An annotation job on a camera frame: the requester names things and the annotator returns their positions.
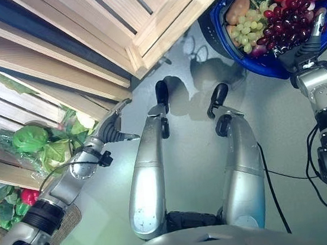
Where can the blue plastic shopping basket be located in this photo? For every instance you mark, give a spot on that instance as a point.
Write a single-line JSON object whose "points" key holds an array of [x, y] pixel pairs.
{"points": [[259, 63]]}

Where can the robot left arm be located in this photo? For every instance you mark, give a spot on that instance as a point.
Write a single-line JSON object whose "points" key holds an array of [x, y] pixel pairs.
{"points": [[61, 186]]}

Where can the purple onion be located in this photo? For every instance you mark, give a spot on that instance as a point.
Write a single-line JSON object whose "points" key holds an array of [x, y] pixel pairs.
{"points": [[257, 51]]}

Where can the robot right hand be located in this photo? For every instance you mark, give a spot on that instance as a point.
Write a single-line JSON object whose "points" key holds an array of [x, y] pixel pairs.
{"points": [[301, 55]]}

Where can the dark green leafy vegetable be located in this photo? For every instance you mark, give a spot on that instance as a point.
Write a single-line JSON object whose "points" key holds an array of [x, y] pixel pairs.
{"points": [[5, 204]]}

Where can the light wooden slatted crate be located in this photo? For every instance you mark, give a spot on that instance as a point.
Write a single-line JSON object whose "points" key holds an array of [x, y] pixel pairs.
{"points": [[150, 13]]}

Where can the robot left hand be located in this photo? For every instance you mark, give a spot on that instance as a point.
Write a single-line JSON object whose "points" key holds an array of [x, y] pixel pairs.
{"points": [[111, 131]]}

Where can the robot silver torso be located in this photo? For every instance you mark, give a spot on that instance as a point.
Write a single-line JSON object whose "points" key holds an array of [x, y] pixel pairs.
{"points": [[226, 241]]}

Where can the robot left silver leg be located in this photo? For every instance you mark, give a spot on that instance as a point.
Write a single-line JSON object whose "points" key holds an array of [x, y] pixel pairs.
{"points": [[147, 172]]}

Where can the robot left dark foot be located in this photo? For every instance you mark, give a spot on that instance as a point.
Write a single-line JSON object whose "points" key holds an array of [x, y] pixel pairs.
{"points": [[162, 92]]}

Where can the wooden shelf board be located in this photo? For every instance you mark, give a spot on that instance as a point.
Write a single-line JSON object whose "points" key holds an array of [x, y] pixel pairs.
{"points": [[38, 51]]}

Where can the robot right dark foot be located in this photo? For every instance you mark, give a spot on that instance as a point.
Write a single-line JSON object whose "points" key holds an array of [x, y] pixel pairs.
{"points": [[218, 94]]}

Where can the brown woven basket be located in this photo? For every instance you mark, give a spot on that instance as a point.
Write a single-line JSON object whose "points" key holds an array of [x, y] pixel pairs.
{"points": [[69, 222]]}

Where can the wooden crate with vegetables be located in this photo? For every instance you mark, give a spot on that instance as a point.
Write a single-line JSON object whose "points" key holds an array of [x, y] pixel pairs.
{"points": [[5, 100]]}

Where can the robot silver leg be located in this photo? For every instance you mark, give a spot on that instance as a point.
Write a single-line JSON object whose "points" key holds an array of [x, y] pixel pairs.
{"points": [[242, 172], [147, 172]]}

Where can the robot dark foot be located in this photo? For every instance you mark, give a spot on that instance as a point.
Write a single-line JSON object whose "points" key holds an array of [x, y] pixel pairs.
{"points": [[218, 94], [162, 92]]}

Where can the red bell pepper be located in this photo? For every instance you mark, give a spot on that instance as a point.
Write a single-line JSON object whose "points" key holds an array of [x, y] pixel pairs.
{"points": [[29, 196]]}

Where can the green cabbage head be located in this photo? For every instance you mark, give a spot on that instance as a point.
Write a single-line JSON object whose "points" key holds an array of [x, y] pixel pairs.
{"points": [[29, 139]]}

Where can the robot right silver leg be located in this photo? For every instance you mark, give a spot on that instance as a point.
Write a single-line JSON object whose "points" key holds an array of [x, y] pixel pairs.
{"points": [[242, 172]]}

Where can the dark red grape bunch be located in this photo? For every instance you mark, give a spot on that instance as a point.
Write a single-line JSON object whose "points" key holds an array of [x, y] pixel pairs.
{"points": [[287, 23]]}

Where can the light green leafy lettuce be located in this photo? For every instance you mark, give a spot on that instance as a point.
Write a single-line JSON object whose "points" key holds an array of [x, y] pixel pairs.
{"points": [[56, 152]]}

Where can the green grape bunch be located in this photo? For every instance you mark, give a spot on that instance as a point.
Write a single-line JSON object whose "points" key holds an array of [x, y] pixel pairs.
{"points": [[247, 27]]}

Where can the tan potato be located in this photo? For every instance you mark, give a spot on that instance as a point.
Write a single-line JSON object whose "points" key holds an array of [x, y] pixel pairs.
{"points": [[237, 8]]}

